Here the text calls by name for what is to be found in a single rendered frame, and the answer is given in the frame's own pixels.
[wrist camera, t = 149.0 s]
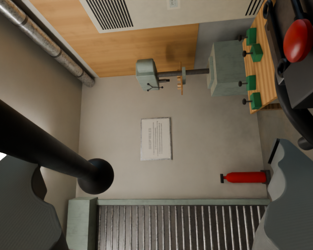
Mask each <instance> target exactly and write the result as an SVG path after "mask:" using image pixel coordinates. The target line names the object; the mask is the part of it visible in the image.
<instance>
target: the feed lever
mask: <svg viewBox="0 0 313 250"><path fill-rule="evenodd" d="M0 153H2V154H5V155H8V156H11V157H15V158H18V159H21V160H24V161H27V162H30V163H34V164H38V165H39V166H42V167H45V168H48V169H51V170H54V171H57V172H61V173H64V174H67V175H70V176H73V177H76V178H77V180H78V185H79V187H80V188H81V189H82V190H83V191H84V192H86V193H88V194H93V195H96V194H101V193H103V192H105V191H107V190H108V189H109V188H110V186H111V185H112V183H113V180H114V171H113V168H112V166H111V165H110V163H108V162H107V161H105V160H103V159H100V158H94V159H90V160H88V161H87V160H86V159H84V158H83V157H81V156H80V155H78V154H77V153H75V152H74V151H73V150H71V149H70V148H68V147H67V146H66V145H64V144H63V143H61V142H60V141H58V140H57V139H56V138H54V137H53V136H51V135H50V134H49V133H47V132H46V131H45V130H43V129H42V128H40V127H39V126H38V125H36V124H35V123H33V122H32V121H30V120H29V119H28V118H26V117H25V116H23V115H22V114H21V113H19V112H18V111H16V110H15V109H14V108H12V107H11V106H9V105H8V104H6V103H5V102H4V101H2V100H1V99H0Z"/></svg>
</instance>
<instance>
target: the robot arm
mask: <svg viewBox="0 0 313 250"><path fill-rule="evenodd" d="M268 164H271V168H272V169H273V172H274V174H273V176H272V179H271V181H270V183H269V186H268V188H267V190H268V192H269V194H270V196H271V199H272V202H270V203H269V204H268V206H267V208H266V210H265V212H264V214H263V217H262V219H261V221H260V223H259V226H258V228H257V230H256V232H255V237H254V241H253V246H252V250H313V161H312V160H311V159H310V158H309V157H308V156H307V155H305V154H304V153H303V152H302V151H301V150H300V149H298V148H297V147H296V146H295V145H294V144H293V143H291V142H290V141H289V140H287V139H282V138H274V141H273V144H272V147H271V151H270V156H269V160H268ZM40 168H41V166H39V165H38V164H34V163H30V162H27V161H24V160H21V159H18V158H15V157H11V156H8V155H5V156H4V157H3V158H2V159H1V160H0V250H75V249H69V248H68V245H67V241H66V238H65V235H64V232H63V230H62V227H61V224H60V221H59V219H58V216H57V213H56V210H55V208H54V206H53V205H52V204H49V203H47V202H45V201H44V198H45V195H46V193H47V188H46V185H45V182H44V179H43V177H42V174H41V171H40Z"/></svg>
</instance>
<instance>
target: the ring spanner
mask: <svg viewBox="0 0 313 250"><path fill-rule="evenodd" d="M272 11H273V1H272V0H267V1H266V2H265V4H264V7H263V18H264V19H267V22H268V26H269V30H270V33H271V37H272V41H273V45H274V49H275V53H276V57H277V61H278V64H277V74H278V76H279V77H280V78H284V77H283V73H284V71H285V70H286V69H287V67H288V66H289V65H290V62H289V61H288V60H287V58H285V57H284V53H283V49H282V46H281V42H280V38H279V35H278V31H277V27H276V23H275V20H274V16H273V12H272ZM283 64H284V71H282V67H283Z"/></svg>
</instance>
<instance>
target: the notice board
mask: <svg viewBox="0 0 313 250"><path fill-rule="evenodd" d="M141 160H172V151H171V124H170V117H162V118H143V119H141Z"/></svg>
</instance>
